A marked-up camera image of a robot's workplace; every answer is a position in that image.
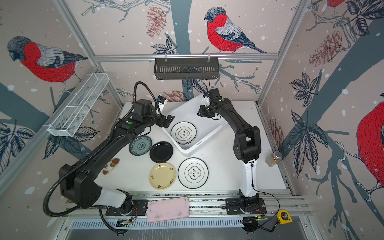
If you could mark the yellow plate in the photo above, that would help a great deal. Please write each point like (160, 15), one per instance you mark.
(162, 176)

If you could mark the black hanging wire basket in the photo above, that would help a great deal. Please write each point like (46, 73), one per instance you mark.
(187, 69)

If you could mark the horizontal aluminium rail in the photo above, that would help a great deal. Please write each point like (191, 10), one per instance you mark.
(149, 58)

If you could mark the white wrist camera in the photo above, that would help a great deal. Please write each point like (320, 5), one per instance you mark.
(162, 101)
(206, 101)

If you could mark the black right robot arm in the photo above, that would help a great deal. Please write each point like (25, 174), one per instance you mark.
(247, 144)

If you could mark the white plate black rim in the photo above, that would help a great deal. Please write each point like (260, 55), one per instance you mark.
(184, 132)
(193, 173)

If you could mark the pink pad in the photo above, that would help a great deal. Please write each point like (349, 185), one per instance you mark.
(168, 210)

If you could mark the yellow tape measure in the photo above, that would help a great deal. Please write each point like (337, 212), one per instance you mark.
(284, 217)

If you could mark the blue floral green plate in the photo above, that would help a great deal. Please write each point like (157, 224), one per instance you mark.
(140, 146)

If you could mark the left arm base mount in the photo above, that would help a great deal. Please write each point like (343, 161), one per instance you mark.
(131, 207)

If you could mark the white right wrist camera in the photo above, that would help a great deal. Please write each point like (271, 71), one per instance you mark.
(206, 101)

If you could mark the small glass jar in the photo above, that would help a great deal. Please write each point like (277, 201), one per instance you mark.
(274, 159)

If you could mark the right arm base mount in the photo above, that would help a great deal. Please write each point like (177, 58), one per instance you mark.
(245, 205)

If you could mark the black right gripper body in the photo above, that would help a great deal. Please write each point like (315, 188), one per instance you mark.
(208, 111)

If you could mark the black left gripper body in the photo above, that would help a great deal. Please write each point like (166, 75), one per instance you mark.
(160, 120)

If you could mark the white plastic bin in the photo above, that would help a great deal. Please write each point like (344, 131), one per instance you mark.
(207, 128)

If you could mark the white mesh wire shelf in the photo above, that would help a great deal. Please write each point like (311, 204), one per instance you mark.
(81, 102)

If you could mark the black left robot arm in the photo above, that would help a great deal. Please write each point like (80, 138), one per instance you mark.
(78, 181)

